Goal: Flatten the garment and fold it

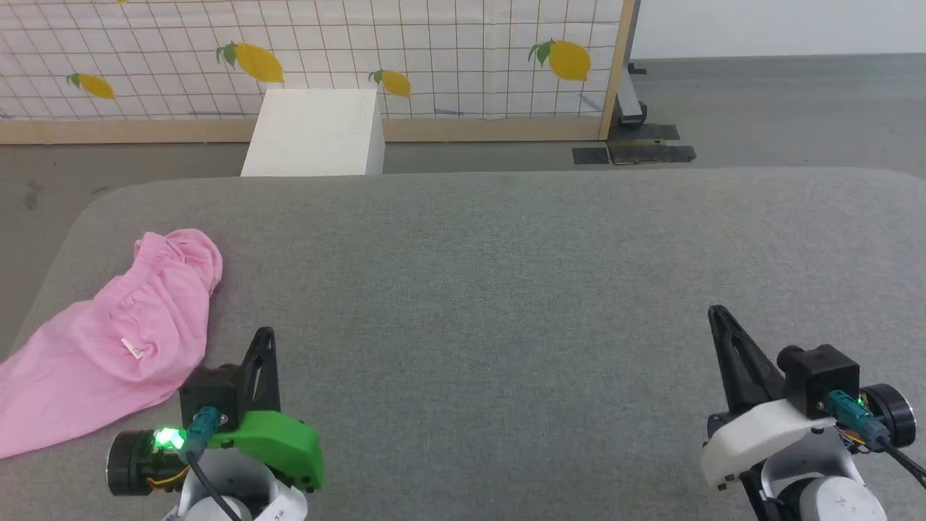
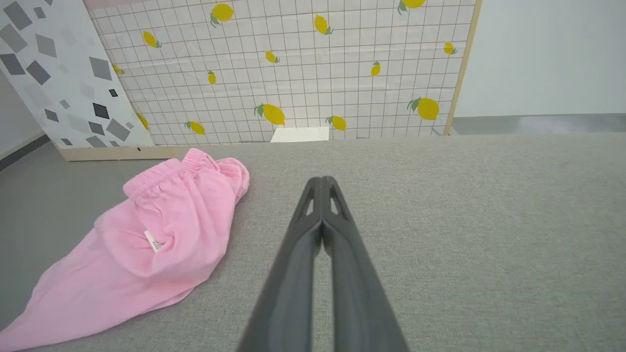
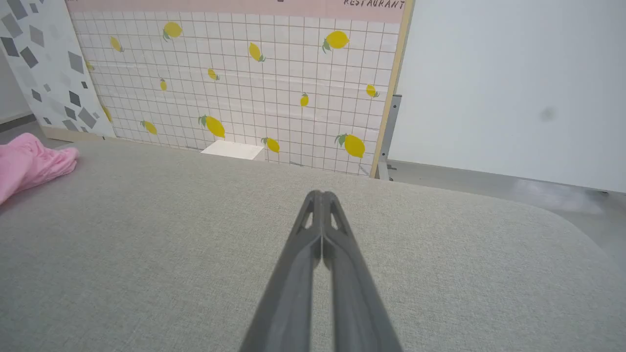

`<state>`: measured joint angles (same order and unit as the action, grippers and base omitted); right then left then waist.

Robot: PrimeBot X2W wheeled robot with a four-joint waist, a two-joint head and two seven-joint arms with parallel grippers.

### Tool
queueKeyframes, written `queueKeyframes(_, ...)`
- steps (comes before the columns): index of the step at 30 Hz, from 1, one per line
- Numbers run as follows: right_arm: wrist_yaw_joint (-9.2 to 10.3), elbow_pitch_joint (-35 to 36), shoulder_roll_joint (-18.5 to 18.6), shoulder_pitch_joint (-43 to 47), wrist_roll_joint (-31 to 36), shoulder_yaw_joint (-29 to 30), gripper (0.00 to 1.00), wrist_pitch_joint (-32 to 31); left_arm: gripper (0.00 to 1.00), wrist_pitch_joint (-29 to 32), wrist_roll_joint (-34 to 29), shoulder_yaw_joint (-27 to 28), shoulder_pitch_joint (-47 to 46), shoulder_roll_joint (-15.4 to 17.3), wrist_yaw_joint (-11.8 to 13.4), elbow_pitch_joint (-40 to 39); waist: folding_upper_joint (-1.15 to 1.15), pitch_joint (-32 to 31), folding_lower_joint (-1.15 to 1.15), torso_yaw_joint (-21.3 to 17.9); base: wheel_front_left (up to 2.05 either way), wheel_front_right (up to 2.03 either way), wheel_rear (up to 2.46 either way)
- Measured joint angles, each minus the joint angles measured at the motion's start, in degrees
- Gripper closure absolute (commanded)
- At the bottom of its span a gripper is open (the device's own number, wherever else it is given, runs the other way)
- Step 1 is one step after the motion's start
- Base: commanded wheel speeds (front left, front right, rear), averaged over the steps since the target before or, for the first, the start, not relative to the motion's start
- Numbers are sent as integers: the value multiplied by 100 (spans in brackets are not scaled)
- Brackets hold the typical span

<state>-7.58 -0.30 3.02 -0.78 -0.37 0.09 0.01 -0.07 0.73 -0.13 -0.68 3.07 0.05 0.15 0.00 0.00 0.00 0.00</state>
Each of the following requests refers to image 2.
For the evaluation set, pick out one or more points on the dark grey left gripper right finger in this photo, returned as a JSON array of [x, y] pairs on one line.
[[359, 298]]

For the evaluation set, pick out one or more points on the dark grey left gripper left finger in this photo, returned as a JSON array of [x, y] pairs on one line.
[[288, 293]]

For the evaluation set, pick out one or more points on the pink trousers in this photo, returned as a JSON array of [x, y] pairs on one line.
[[146, 254]]

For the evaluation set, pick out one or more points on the grey fabric sofa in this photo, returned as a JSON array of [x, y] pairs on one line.
[[479, 234]]

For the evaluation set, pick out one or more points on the small white box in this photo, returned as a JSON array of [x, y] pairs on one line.
[[299, 134]]

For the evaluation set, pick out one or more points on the lemon grid print backdrop cloth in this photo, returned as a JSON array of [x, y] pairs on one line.
[[303, 83]]

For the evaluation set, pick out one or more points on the grey geometric pattern panel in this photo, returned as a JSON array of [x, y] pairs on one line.
[[63, 63]]

